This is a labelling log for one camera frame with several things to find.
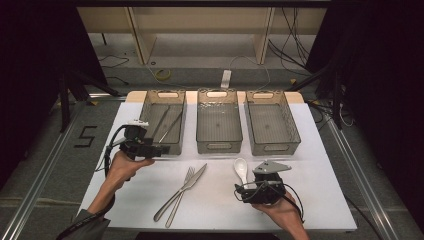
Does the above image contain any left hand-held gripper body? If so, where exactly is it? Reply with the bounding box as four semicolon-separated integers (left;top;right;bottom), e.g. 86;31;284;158
118;119;156;161

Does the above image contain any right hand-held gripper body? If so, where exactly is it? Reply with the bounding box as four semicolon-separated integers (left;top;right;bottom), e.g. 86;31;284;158
247;159;293;205

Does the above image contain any metal chopstick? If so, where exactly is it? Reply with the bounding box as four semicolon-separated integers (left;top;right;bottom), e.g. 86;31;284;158
157;110;184;145
150;104;171;139

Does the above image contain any white ceramic spoon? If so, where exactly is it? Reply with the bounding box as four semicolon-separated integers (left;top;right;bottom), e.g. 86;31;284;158
232;157;250;189

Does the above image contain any metal fork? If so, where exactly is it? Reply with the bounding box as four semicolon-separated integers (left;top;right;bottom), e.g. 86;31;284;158
164;165;196;229

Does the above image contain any metal table knife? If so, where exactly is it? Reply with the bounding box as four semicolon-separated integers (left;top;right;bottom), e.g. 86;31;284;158
153;162;208;223

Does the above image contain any smoky clear plastic bin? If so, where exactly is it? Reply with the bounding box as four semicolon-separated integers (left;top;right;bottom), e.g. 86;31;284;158
132;89;188;156
195;87;244;155
244;89;302;157

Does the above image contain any person's right hand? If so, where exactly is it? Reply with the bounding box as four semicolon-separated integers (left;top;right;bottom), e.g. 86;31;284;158
251;191;306;234

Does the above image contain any person's left hand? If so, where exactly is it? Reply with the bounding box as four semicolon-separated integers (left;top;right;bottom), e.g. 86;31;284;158
105;150;156;192

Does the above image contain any white table cover sheet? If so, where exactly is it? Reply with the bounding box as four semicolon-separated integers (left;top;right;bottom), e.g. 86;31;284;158
78;101;358;233

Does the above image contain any yellow tape roll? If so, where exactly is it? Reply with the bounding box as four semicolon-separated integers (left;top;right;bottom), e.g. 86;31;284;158
154;68;173;82

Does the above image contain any black metal stand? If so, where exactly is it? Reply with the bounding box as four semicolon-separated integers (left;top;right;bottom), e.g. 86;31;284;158
58;66;121;134
286;63;344;131

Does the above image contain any white power strip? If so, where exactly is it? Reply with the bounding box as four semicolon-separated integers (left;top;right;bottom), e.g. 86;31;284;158
220;69;233;90

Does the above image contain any person's grey sleeve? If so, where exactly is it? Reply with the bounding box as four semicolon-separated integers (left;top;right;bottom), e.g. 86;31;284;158
63;208;112;240

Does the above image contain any black curtain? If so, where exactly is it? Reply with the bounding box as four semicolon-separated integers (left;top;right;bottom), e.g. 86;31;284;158
0;0;109;188
304;0;424;231

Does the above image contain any light wooden shelf unit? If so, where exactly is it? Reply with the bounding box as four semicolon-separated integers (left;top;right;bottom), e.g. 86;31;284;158
77;6;328;66

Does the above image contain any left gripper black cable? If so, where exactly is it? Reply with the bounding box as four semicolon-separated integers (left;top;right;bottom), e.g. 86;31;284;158
94;124;134;178

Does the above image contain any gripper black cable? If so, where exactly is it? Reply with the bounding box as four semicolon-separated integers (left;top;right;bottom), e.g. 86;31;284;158
94;124;134;178
233;179;306;224

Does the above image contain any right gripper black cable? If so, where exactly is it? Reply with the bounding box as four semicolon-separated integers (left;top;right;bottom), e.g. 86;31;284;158
233;179;306;224

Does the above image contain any thin black floor cable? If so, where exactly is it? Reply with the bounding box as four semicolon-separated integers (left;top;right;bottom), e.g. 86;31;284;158
98;53;130;69

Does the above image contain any aluminium floor rail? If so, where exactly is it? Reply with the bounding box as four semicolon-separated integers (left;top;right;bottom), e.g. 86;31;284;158
324;116;401;240
0;99;88;240

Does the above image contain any white floor cable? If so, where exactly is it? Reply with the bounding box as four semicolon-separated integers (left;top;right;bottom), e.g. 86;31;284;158
229;54;272;91

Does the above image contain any black cable bundle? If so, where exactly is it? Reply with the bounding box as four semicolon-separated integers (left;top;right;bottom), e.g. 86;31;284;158
268;6;311;77

